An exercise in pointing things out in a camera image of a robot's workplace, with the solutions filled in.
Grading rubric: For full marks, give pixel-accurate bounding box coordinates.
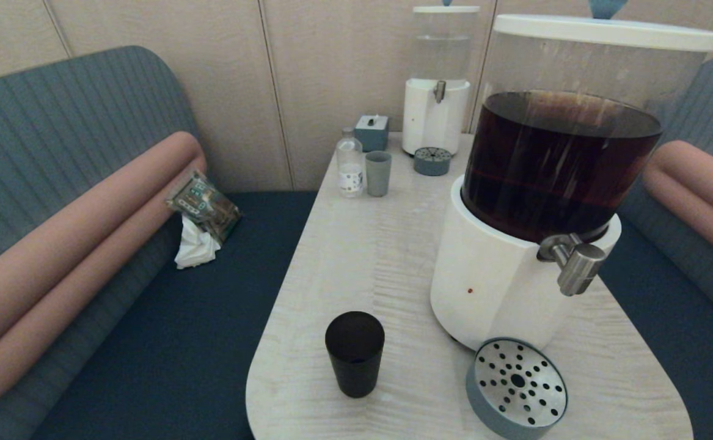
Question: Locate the small grey perforated drip tray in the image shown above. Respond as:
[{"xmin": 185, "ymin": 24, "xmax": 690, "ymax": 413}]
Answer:
[{"xmin": 414, "ymin": 147, "xmax": 453, "ymax": 177}]

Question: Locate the large silver dispenser tap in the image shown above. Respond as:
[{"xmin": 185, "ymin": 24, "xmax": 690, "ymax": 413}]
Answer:
[{"xmin": 537, "ymin": 233, "xmax": 609, "ymax": 298}]

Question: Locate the crumpled white tissue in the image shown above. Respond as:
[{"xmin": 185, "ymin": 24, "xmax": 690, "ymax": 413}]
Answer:
[{"xmin": 174, "ymin": 214, "xmax": 222, "ymax": 270}]

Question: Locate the large dark tea dispenser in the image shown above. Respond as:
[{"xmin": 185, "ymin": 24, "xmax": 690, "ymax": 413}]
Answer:
[{"xmin": 430, "ymin": 31, "xmax": 708, "ymax": 353}]

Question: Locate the large grey perforated drip tray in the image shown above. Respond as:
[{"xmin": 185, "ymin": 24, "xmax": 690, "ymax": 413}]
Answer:
[{"xmin": 466, "ymin": 338, "xmax": 569, "ymax": 440}]

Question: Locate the pink bolster cushion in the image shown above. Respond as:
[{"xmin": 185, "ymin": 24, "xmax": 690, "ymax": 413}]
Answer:
[
  {"xmin": 0, "ymin": 131, "xmax": 207, "ymax": 411},
  {"xmin": 642, "ymin": 141, "xmax": 713, "ymax": 273}
]

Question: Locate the grey-blue tissue box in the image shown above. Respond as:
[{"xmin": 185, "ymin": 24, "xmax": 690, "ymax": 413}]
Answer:
[{"xmin": 354, "ymin": 114, "xmax": 389, "ymax": 152}]

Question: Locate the green printed snack packet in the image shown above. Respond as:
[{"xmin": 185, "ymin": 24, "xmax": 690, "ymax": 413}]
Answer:
[{"xmin": 166, "ymin": 170, "xmax": 242, "ymax": 244}]

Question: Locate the grey tapered cup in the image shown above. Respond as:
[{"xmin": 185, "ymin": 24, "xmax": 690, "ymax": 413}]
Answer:
[{"xmin": 365, "ymin": 151, "xmax": 392, "ymax": 197}]

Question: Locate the clear plastic bottle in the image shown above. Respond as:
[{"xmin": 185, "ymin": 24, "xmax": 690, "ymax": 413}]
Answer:
[{"xmin": 336, "ymin": 127, "xmax": 365, "ymax": 198}]

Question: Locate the black tapered cup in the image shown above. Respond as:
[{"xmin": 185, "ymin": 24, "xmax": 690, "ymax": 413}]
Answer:
[{"xmin": 324, "ymin": 311, "xmax": 386, "ymax": 399}]

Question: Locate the large white dispenser lid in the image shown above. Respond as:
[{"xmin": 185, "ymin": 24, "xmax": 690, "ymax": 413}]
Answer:
[{"xmin": 492, "ymin": 0, "xmax": 713, "ymax": 53}]

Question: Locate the small clear water dispenser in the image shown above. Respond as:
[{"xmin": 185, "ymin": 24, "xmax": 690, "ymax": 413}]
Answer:
[{"xmin": 402, "ymin": 12, "xmax": 472, "ymax": 156}]

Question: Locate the teal upholstered bench sofa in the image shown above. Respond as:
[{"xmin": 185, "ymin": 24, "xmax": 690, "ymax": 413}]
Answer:
[
  {"xmin": 0, "ymin": 45, "xmax": 320, "ymax": 440},
  {"xmin": 598, "ymin": 52, "xmax": 713, "ymax": 440}
]

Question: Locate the small white dispenser lid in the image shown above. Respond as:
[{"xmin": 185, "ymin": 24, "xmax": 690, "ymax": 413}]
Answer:
[{"xmin": 413, "ymin": 5, "xmax": 481, "ymax": 15}]

